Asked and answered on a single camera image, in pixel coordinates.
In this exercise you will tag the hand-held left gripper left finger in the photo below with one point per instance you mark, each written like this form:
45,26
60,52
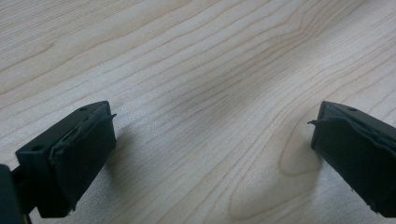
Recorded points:
68,155

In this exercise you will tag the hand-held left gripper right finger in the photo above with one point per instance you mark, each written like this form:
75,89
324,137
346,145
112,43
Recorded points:
358,155

